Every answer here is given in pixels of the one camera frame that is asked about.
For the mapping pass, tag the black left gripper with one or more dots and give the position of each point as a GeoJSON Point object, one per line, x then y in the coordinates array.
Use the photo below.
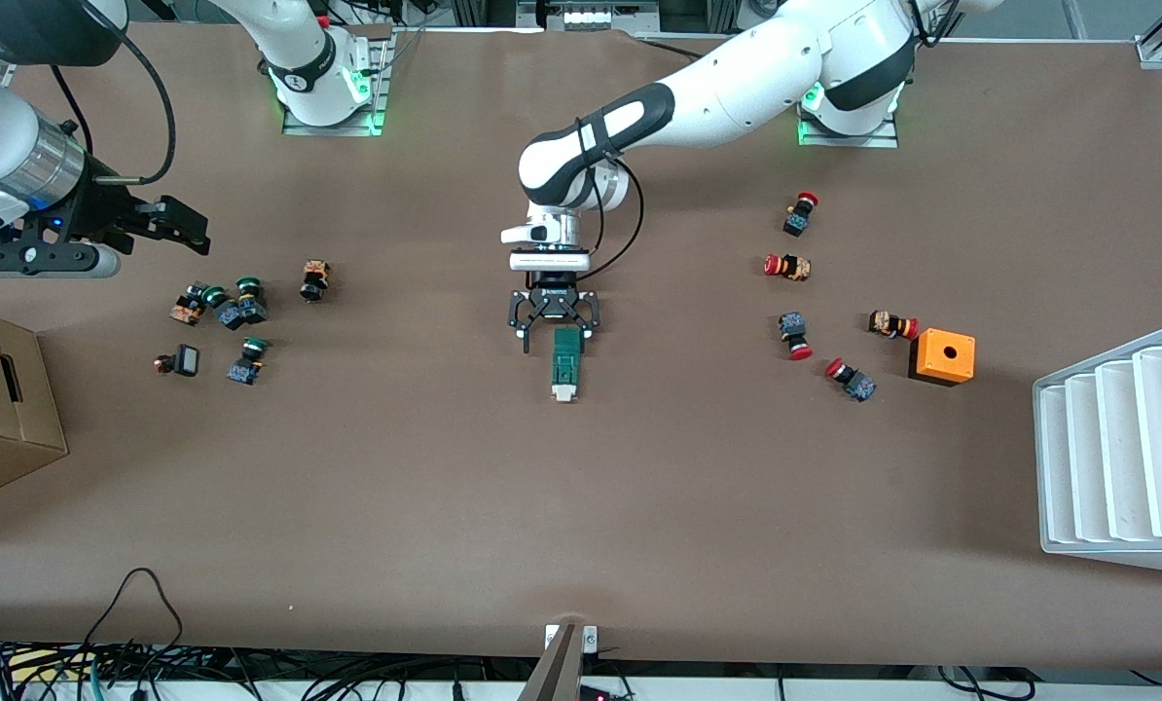
{"type": "Point", "coordinates": [554, 298]}

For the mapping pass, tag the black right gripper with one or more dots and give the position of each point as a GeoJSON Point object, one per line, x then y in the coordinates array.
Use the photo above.
{"type": "Point", "coordinates": [104, 208]}

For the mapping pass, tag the black device red light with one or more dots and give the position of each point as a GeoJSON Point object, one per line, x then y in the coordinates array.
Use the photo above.
{"type": "Point", "coordinates": [600, 694]}

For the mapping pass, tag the green pushbutton blue contact block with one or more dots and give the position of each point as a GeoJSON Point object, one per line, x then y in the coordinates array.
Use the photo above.
{"type": "Point", "coordinates": [253, 310]}
{"type": "Point", "coordinates": [229, 313]}
{"type": "Point", "coordinates": [245, 368]}

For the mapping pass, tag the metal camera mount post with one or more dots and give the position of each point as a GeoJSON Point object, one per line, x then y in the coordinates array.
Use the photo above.
{"type": "Point", "coordinates": [557, 672]}

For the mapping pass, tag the red mushroom button blue block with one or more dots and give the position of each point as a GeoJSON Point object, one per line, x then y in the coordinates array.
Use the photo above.
{"type": "Point", "coordinates": [792, 326]}
{"type": "Point", "coordinates": [797, 222]}
{"type": "Point", "coordinates": [858, 385]}

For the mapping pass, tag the black selector switch orange block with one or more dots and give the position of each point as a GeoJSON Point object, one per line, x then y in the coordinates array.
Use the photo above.
{"type": "Point", "coordinates": [188, 310]}
{"type": "Point", "coordinates": [314, 280]}

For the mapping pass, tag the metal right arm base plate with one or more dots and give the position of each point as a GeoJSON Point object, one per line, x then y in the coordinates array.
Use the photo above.
{"type": "Point", "coordinates": [377, 97]}

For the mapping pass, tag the red mushroom button orange block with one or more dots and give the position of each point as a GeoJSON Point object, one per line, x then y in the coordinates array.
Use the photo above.
{"type": "Point", "coordinates": [795, 267]}
{"type": "Point", "coordinates": [888, 323]}

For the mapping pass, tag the yellow tag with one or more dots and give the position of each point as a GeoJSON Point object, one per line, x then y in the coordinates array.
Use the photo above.
{"type": "Point", "coordinates": [46, 664]}

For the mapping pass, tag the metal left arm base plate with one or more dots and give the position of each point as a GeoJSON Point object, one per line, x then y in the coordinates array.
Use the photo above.
{"type": "Point", "coordinates": [849, 139]}

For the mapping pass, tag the white slotted tray rack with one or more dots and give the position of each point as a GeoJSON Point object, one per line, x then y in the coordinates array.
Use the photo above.
{"type": "Point", "coordinates": [1116, 458]}

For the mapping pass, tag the orange button enclosure box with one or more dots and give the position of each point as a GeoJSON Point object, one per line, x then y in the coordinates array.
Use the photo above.
{"type": "Point", "coordinates": [959, 365]}

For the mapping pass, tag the white rectangular pushbutton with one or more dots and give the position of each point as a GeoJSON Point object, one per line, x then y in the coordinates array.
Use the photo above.
{"type": "Point", "coordinates": [187, 361]}

